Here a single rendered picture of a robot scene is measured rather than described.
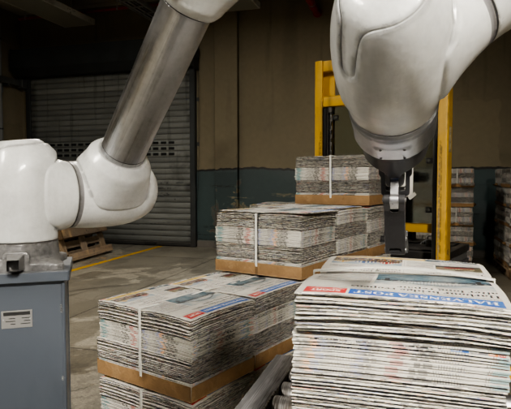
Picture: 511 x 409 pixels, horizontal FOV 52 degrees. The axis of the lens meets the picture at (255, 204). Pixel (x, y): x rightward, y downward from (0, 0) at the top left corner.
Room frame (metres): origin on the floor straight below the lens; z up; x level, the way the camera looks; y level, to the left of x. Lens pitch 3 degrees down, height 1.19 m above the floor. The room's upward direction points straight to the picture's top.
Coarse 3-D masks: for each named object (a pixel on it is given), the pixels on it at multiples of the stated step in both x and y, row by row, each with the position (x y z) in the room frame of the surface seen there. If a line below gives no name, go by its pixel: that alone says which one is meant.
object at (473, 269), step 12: (324, 264) 0.97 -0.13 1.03; (336, 264) 0.97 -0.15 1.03; (348, 264) 0.97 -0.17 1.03; (360, 264) 0.97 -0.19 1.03; (372, 264) 0.97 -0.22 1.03; (384, 264) 0.97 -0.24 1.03; (396, 264) 0.97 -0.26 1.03; (408, 264) 0.97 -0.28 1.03; (420, 264) 0.97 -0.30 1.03; (432, 264) 0.97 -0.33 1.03; (444, 264) 0.97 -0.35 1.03; (456, 264) 0.97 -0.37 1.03; (468, 264) 0.98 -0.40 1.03
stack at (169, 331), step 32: (160, 288) 1.70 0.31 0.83; (192, 288) 1.72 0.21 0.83; (224, 288) 1.71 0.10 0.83; (256, 288) 1.70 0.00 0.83; (288, 288) 1.74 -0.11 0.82; (128, 320) 1.47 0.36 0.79; (160, 320) 1.40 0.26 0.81; (192, 320) 1.34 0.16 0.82; (224, 320) 1.45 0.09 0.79; (256, 320) 1.60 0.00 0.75; (288, 320) 1.74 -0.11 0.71; (128, 352) 1.47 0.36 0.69; (160, 352) 1.40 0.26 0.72; (192, 352) 1.34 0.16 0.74; (224, 352) 1.45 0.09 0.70; (256, 352) 1.59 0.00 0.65; (288, 352) 1.76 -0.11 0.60; (128, 384) 1.49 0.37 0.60; (192, 384) 1.35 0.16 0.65
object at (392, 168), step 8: (424, 152) 0.59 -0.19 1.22; (368, 160) 0.61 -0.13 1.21; (376, 160) 0.59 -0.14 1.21; (384, 160) 0.58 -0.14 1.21; (392, 160) 0.58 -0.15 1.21; (400, 160) 0.58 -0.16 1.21; (408, 160) 0.58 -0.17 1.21; (416, 160) 0.59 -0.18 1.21; (376, 168) 0.61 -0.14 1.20; (384, 168) 0.60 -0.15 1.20; (392, 168) 0.59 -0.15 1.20; (400, 168) 0.59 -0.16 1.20; (408, 168) 0.60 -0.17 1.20; (384, 176) 0.62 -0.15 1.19; (392, 176) 0.61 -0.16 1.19; (400, 176) 0.61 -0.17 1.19; (400, 184) 0.62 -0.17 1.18
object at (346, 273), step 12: (348, 276) 0.87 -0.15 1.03; (360, 276) 0.87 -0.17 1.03; (372, 276) 0.87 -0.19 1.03; (384, 276) 0.87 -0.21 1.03; (396, 276) 0.86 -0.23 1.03; (408, 276) 0.86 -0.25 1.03; (420, 276) 0.86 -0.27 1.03; (432, 276) 0.86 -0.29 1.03; (444, 276) 0.86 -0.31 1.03; (456, 276) 0.85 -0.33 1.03
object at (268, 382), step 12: (276, 360) 1.11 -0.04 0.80; (288, 360) 1.11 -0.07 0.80; (264, 372) 1.04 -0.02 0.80; (276, 372) 1.04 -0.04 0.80; (288, 372) 1.04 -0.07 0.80; (264, 384) 0.98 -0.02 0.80; (276, 384) 0.98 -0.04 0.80; (252, 396) 0.92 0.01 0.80; (264, 396) 0.92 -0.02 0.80; (240, 408) 0.87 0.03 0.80; (252, 408) 0.87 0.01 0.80; (264, 408) 0.88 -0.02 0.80
